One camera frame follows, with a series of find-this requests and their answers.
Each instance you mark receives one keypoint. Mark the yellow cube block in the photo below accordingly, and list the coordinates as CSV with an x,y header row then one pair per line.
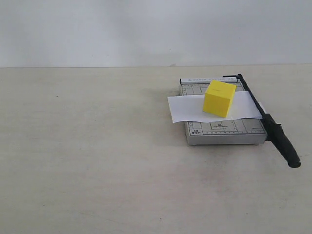
x,y
218,98

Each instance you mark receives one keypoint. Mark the white paper sheet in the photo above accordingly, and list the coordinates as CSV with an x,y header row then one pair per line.
x,y
189,108

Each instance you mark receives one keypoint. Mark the black cutter blade arm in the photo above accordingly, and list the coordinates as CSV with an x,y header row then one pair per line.
x,y
275,132

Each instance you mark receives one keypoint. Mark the grey paper cutter base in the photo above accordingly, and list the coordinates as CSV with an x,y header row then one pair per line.
x,y
242,131

